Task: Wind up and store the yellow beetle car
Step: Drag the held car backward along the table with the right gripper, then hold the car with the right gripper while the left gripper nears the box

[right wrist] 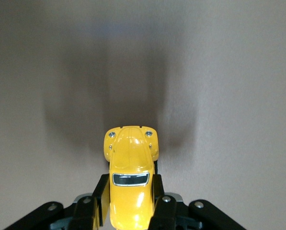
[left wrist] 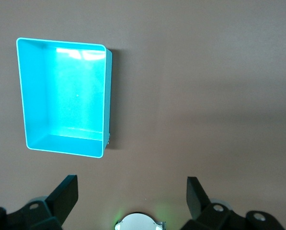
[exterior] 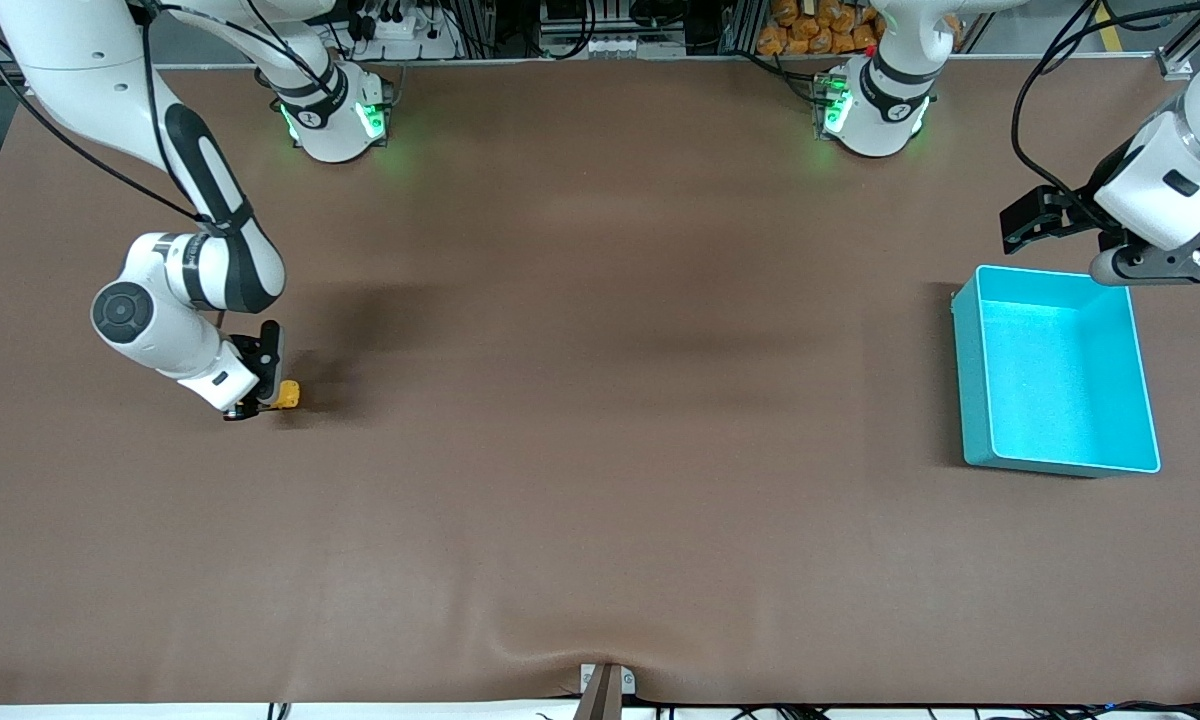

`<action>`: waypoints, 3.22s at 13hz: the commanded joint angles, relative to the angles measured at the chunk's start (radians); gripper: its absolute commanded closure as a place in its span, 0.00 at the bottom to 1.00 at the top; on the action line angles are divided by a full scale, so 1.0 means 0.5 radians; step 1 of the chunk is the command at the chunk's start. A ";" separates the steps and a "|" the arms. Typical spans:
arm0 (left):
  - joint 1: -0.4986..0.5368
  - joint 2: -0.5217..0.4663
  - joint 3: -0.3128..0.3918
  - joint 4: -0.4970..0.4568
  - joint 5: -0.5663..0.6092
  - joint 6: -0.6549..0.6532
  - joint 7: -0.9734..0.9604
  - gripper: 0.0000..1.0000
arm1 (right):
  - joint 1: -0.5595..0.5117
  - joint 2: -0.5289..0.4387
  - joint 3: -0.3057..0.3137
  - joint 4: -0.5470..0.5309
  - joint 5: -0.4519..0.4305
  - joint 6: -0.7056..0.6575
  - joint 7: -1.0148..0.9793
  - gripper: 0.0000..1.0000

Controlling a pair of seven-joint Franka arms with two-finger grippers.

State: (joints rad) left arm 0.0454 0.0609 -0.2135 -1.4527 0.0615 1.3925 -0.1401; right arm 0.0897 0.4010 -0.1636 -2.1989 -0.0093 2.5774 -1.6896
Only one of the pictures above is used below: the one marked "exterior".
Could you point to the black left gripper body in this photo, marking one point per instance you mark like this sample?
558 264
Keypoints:
1077 212

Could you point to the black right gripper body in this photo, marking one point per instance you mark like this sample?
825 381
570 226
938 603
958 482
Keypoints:
258 352

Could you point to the yellow toy beetle car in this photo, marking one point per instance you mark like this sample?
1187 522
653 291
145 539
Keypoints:
288 395

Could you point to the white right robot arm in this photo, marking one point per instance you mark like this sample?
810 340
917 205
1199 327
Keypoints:
80 60

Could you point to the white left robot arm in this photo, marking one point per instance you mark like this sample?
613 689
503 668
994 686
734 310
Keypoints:
1160 190

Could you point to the turquoise plastic bin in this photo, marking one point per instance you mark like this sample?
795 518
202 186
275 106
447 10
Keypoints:
1060 380

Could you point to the pile of orange items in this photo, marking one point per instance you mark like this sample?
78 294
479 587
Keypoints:
810 35

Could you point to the brown table mat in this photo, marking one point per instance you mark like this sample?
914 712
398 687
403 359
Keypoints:
600 400

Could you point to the white power strip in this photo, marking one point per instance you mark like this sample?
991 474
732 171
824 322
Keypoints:
400 30

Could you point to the white terminal block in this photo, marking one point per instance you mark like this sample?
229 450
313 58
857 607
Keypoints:
640 47

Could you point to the metal table clamp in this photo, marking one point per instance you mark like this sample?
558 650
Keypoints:
605 695

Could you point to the black electronics box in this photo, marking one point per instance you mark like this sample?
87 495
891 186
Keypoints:
570 10

